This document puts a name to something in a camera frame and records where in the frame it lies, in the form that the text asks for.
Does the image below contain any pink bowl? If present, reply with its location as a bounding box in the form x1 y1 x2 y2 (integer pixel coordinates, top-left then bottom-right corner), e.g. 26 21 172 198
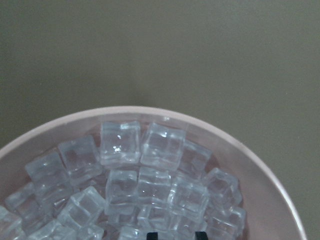
0 106 307 240

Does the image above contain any pile of clear ice cubes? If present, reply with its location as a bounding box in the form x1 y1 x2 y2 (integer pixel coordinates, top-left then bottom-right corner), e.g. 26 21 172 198
0 121 247 240

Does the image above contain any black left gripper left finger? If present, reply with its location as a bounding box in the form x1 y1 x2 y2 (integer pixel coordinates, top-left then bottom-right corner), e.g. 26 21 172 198
146 232 158 240

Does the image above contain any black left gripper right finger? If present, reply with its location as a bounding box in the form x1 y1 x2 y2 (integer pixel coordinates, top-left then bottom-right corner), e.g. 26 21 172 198
194 231 208 240

